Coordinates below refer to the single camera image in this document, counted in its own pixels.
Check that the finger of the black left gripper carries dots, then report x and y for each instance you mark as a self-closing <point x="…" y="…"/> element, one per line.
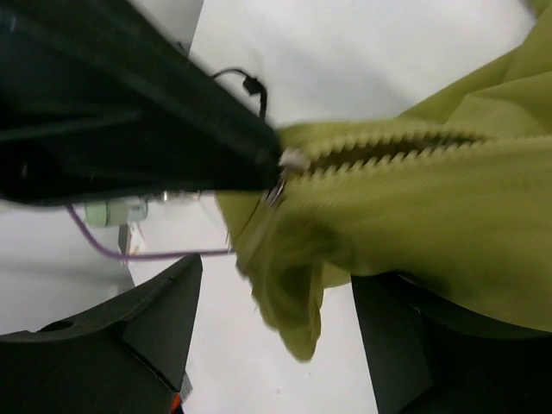
<point x="96" y="103"/>

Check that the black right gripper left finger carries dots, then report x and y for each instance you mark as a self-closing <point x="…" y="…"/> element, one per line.
<point x="126" y="355"/>

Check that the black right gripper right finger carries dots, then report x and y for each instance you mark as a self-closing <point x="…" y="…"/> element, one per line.
<point x="428" y="355"/>

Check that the olive green hooded jacket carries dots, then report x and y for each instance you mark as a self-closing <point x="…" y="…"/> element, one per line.
<point x="455" y="193"/>

